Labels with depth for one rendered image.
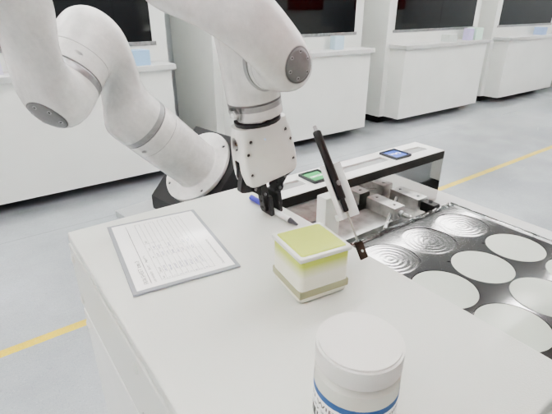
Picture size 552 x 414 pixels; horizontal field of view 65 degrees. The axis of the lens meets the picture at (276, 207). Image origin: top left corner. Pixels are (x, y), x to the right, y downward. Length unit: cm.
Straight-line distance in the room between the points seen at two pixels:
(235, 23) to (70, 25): 41
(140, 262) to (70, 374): 135
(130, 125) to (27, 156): 248
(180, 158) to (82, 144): 246
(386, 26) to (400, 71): 51
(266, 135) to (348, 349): 41
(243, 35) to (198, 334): 35
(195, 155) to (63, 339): 133
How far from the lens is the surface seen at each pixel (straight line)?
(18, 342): 221
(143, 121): 91
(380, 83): 539
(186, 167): 100
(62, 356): 206
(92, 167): 347
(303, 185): 90
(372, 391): 35
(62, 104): 82
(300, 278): 52
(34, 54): 79
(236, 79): 64
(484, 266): 81
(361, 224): 93
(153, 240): 70
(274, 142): 69
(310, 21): 451
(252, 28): 54
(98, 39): 88
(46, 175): 342
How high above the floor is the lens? 130
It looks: 25 degrees down
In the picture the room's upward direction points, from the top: straight up
